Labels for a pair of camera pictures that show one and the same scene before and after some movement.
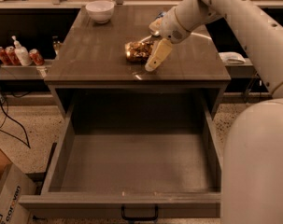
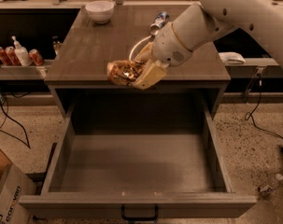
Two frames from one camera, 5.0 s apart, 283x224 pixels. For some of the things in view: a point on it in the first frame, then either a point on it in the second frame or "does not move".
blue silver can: (161, 15) does not move
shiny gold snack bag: (138, 50) -> (123, 72)
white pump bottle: (21, 52) does not move
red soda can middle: (13, 56) does not move
